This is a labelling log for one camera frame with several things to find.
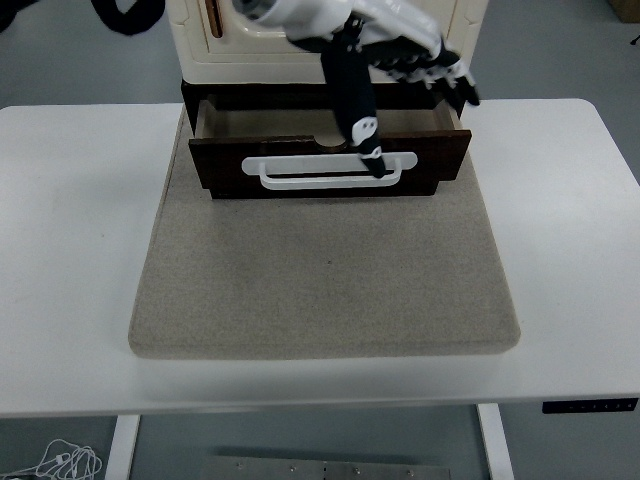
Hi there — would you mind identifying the dark wooden drawer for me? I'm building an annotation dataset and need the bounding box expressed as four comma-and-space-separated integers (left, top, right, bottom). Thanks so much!
188, 94, 474, 189

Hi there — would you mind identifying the white cable on floor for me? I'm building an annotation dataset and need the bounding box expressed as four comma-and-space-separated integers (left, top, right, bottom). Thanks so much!
0, 438, 104, 480

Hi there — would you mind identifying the cream plastic cabinet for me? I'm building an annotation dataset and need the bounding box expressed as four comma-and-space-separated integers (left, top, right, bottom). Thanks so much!
164, 0, 490, 85

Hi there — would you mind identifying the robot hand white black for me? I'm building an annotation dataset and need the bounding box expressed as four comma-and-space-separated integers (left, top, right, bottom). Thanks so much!
232, 0, 482, 181

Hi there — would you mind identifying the cream cabinet door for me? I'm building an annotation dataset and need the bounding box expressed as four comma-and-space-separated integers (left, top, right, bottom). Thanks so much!
202, 0, 459, 64

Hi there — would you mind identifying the white table leg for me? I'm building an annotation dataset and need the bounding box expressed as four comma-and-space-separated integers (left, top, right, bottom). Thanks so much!
104, 414, 142, 480
475, 403, 516, 480

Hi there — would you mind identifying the beige felt mat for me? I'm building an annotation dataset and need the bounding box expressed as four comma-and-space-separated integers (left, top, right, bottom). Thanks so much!
128, 102, 522, 361

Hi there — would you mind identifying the grey metal plate with screws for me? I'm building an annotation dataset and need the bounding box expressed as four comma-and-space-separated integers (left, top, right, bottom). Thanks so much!
199, 454, 454, 480

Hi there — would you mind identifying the copper door handle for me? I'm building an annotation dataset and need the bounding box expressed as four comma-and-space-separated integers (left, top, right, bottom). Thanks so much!
206, 0, 225, 39

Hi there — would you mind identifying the white drawer handle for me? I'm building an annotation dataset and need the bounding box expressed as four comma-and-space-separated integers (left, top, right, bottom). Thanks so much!
241, 151, 419, 192

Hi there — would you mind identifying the black table control panel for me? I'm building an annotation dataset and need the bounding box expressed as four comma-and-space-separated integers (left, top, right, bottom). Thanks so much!
542, 397, 640, 416

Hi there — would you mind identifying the cardboard box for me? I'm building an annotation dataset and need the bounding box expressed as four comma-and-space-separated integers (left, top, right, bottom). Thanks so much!
607, 0, 640, 24

